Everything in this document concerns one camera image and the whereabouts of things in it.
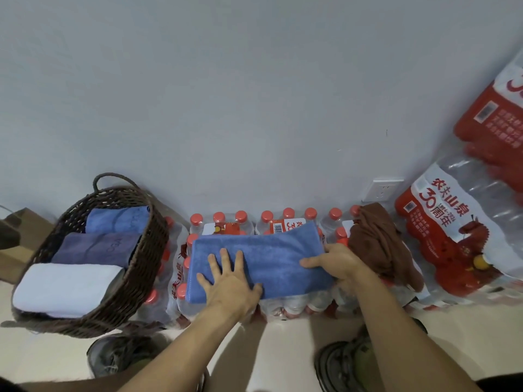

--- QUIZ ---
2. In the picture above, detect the person's right hand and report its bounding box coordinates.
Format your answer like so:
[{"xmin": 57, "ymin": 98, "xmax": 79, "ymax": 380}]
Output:
[{"xmin": 299, "ymin": 242, "xmax": 377, "ymax": 295}]

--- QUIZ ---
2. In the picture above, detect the person's left hand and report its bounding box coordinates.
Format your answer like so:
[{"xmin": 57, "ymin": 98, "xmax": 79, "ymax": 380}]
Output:
[{"xmin": 196, "ymin": 248, "xmax": 264, "ymax": 321}]

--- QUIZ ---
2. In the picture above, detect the brown towel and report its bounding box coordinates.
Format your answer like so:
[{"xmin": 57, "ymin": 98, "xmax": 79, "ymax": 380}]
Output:
[{"xmin": 348, "ymin": 202, "xmax": 426, "ymax": 293}]

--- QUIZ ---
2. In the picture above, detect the light blue towel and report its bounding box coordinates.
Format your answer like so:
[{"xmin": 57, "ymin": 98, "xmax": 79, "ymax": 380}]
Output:
[
  {"xmin": 84, "ymin": 205, "xmax": 151, "ymax": 236},
  {"xmin": 184, "ymin": 220, "xmax": 336, "ymax": 305}
]

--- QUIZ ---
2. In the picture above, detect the dark brown wicker basket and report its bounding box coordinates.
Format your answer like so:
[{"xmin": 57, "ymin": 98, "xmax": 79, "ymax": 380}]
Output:
[{"xmin": 0, "ymin": 171, "xmax": 170, "ymax": 339}]

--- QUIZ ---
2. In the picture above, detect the dark grey towel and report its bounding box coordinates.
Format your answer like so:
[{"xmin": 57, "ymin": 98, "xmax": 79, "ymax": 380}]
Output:
[{"xmin": 50, "ymin": 232, "xmax": 143, "ymax": 269}]

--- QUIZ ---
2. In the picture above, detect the cream towel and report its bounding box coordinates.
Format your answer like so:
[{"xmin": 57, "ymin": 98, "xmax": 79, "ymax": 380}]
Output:
[{"xmin": 11, "ymin": 262, "xmax": 126, "ymax": 320}]

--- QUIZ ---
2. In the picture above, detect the person's left forearm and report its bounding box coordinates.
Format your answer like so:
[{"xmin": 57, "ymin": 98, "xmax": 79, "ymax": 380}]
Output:
[{"xmin": 117, "ymin": 307, "xmax": 247, "ymax": 392}]

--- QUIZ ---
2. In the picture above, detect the person's right forearm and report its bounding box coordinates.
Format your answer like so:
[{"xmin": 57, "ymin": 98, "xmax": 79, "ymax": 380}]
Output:
[{"xmin": 352, "ymin": 272, "xmax": 486, "ymax": 392}]

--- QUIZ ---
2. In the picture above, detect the person's right grey shoe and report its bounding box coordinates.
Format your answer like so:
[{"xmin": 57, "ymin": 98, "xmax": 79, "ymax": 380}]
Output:
[{"xmin": 313, "ymin": 317, "xmax": 429, "ymax": 392}]

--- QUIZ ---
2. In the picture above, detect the person's grey shoe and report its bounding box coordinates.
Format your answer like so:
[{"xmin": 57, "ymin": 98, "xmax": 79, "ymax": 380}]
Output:
[
  {"xmin": 313, "ymin": 317, "xmax": 429, "ymax": 392},
  {"xmin": 86, "ymin": 332, "xmax": 210, "ymax": 392}
]

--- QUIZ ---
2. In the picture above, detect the person's left grey shoe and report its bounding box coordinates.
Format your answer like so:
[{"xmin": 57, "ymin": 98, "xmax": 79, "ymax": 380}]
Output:
[{"xmin": 86, "ymin": 332, "xmax": 210, "ymax": 392}]

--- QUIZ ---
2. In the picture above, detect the brown paper bag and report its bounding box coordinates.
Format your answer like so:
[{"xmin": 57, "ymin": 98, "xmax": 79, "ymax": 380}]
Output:
[{"xmin": 0, "ymin": 205, "xmax": 55, "ymax": 285}]

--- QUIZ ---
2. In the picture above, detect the white wall socket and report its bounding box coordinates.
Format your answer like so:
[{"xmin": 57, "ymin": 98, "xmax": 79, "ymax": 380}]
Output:
[{"xmin": 361, "ymin": 176, "xmax": 406, "ymax": 204}]

